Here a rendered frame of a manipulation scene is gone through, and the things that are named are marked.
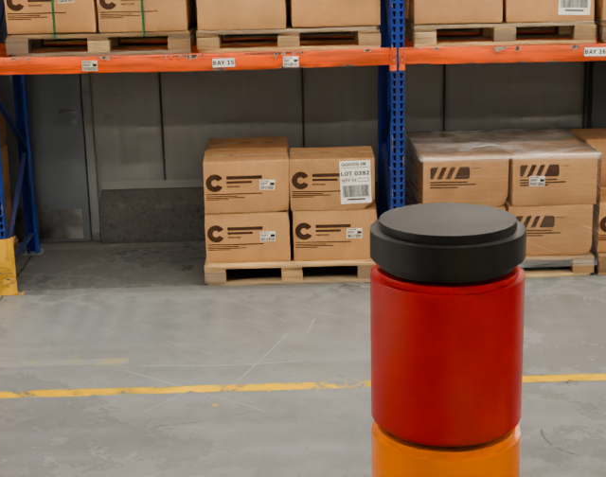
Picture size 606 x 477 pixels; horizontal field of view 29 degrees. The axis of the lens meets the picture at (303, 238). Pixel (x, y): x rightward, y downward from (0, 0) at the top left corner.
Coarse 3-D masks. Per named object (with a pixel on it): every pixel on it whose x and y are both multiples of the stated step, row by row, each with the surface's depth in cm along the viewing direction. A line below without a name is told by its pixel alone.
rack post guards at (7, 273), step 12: (0, 240) 797; (12, 240) 805; (0, 252) 800; (12, 252) 804; (0, 264) 802; (12, 264) 804; (0, 276) 804; (12, 276) 806; (0, 288) 806; (12, 288) 807
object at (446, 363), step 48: (384, 288) 37; (432, 288) 36; (480, 288) 36; (384, 336) 38; (432, 336) 37; (480, 336) 37; (384, 384) 38; (432, 384) 37; (480, 384) 37; (432, 432) 37; (480, 432) 38
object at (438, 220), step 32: (384, 224) 38; (416, 224) 37; (448, 224) 37; (480, 224) 37; (512, 224) 37; (384, 256) 37; (416, 256) 36; (448, 256) 36; (480, 256) 36; (512, 256) 37
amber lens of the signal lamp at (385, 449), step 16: (384, 432) 39; (512, 432) 39; (384, 448) 39; (400, 448) 38; (416, 448) 38; (432, 448) 38; (448, 448) 38; (464, 448) 38; (480, 448) 38; (496, 448) 38; (512, 448) 39; (384, 464) 39; (400, 464) 38; (416, 464) 38; (432, 464) 38; (448, 464) 38; (464, 464) 38; (480, 464) 38; (496, 464) 38; (512, 464) 39
